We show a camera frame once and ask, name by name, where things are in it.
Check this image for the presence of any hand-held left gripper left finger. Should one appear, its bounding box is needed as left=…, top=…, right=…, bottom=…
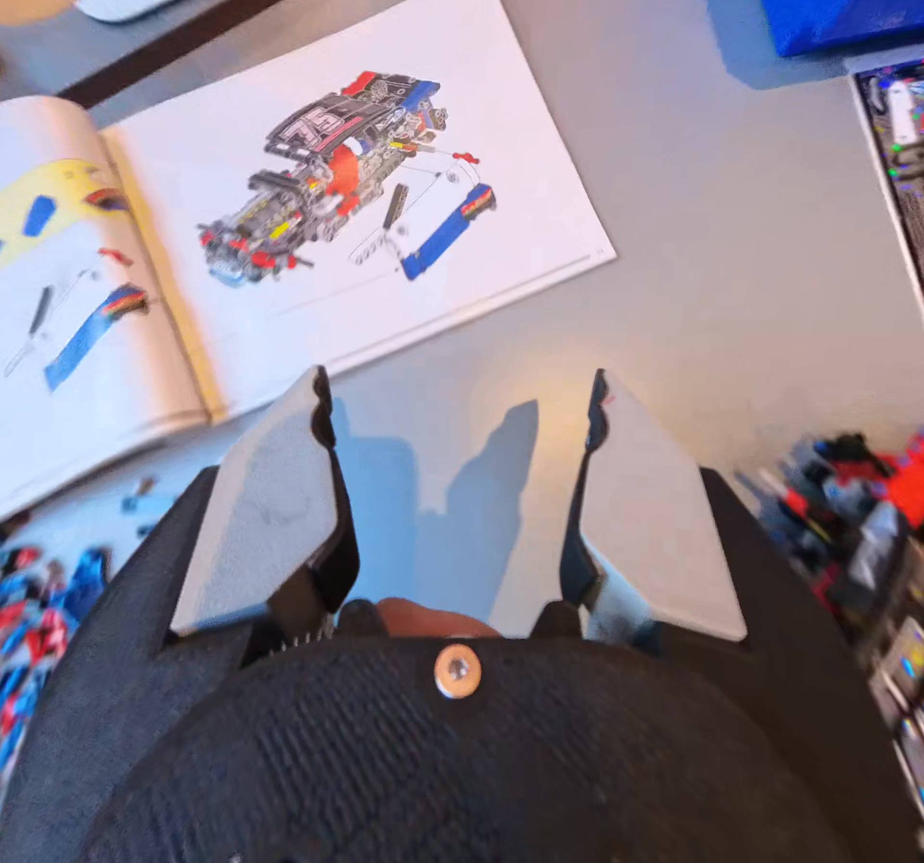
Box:
left=169, top=365, right=360, bottom=639

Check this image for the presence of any pile of toy bricks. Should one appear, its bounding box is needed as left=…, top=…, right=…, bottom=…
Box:
left=0, top=477, right=156, bottom=785

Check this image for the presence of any car drawing instruction booklet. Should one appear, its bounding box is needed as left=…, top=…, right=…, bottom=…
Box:
left=101, top=0, right=618, bottom=424

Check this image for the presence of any shiny sticker sheet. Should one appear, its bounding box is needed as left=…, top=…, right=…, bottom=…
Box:
left=852, top=62, right=924, bottom=308

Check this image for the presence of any toy brick car model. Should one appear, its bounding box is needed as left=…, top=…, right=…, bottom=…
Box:
left=736, top=430, right=924, bottom=813

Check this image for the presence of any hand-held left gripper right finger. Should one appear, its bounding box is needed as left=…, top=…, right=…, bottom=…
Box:
left=559, top=368, right=748, bottom=644

